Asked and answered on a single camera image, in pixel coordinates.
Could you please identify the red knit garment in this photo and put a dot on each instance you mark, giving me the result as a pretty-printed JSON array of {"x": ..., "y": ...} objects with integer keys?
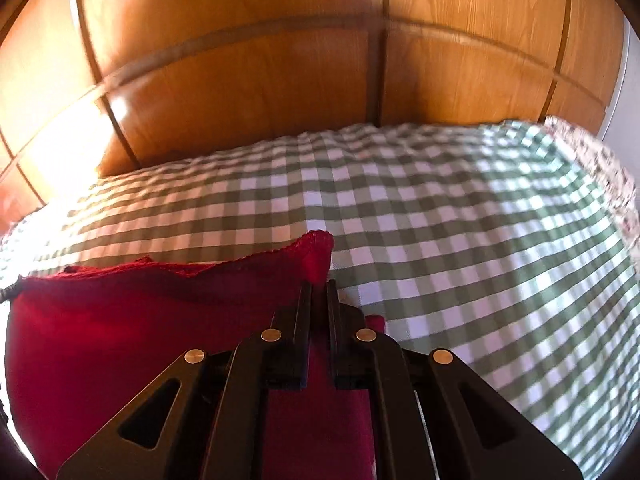
[{"x": 82, "y": 343}]

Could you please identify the green checked bed cover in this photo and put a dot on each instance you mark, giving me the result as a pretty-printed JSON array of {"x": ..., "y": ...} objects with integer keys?
[{"x": 491, "y": 240}]

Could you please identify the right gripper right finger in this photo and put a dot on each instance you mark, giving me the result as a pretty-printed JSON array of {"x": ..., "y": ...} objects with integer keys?
[{"x": 432, "y": 416}]

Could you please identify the floral pillow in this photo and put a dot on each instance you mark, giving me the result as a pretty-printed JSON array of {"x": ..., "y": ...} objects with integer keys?
[{"x": 618, "y": 186}]

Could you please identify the wooden panelled headboard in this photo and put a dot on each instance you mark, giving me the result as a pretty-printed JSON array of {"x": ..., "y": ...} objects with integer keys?
[{"x": 95, "y": 88}]

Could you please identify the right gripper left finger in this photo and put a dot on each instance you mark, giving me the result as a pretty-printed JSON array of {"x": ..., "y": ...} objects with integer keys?
[{"x": 204, "y": 416}]

